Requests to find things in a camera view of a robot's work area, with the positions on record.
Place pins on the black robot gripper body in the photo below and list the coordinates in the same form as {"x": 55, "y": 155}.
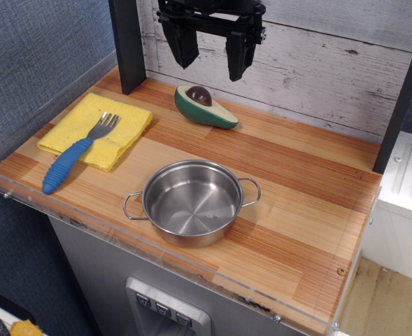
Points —
{"x": 181, "y": 20}

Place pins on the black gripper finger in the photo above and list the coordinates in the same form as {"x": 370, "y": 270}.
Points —
{"x": 240, "y": 49}
{"x": 182, "y": 41}

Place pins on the blue handled metal fork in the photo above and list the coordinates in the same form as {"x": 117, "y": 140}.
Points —
{"x": 62, "y": 166}

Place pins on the clear acrylic counter guard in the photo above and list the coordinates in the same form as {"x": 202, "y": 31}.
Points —
{"x": 299, "y": 134}

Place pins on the toy avocado half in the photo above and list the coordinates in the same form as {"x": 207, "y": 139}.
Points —
{"x": 196, "y": 104}

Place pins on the stainless steel pot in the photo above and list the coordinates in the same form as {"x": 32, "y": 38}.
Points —
{"x": 191, "y": 203}

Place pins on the grey toy fridge cabinet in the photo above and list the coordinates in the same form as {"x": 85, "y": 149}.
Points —
{"x": 102, "y": 268}

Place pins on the white side cabinet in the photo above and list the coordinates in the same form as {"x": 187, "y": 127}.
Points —
{"x": 387, "y": 239}

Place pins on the silver dispenser button panel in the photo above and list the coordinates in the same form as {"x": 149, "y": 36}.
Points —
{"x": 158, "y": 313}

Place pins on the yellow object bottom left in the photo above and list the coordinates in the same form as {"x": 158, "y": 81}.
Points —
{"x": 25, "y": 328}

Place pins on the black left vertical post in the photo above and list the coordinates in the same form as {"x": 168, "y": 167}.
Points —
{"x": 128, "y": 43}

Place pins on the black vertical post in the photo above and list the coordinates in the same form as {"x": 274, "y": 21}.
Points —
{"x": 128, "y": 43}
{"x": 395, "y": 124}

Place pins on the black right vertical post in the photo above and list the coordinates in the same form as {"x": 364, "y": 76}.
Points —
{"x": 395, "y": 124}

